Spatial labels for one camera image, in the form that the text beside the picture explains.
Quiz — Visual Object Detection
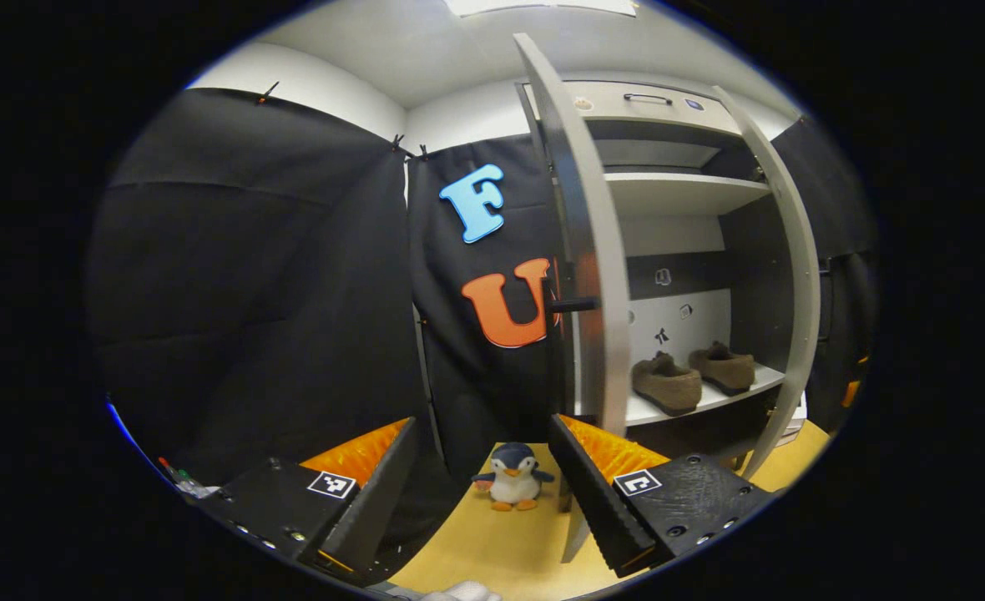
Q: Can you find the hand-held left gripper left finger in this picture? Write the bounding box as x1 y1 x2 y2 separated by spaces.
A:
199 416 421 580

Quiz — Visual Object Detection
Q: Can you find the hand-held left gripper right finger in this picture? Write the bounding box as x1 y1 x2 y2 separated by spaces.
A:
548 413 777 579

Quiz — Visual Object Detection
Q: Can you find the grey cabinet door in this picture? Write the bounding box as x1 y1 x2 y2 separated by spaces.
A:
513 32 634 565
712 85 822 482

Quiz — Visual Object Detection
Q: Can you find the brown suede shoe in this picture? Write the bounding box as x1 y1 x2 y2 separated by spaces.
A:
630 351 704 417
688 340 757 397

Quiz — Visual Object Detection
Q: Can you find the grey shoe cabinet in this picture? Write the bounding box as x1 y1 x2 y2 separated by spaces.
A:
516 79 794 468

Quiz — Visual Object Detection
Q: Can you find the penguin plush toy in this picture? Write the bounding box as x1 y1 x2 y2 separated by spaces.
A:
471 442 557 513

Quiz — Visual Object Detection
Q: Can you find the grey metal pole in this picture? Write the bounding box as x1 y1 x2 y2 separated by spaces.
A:
412 302 447 458

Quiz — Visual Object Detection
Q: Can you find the black backdrop cloth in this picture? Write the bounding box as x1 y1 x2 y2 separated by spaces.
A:
85 86 881 493

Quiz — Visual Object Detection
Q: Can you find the ceiling light panel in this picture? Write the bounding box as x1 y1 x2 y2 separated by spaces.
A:
444 0 639 18

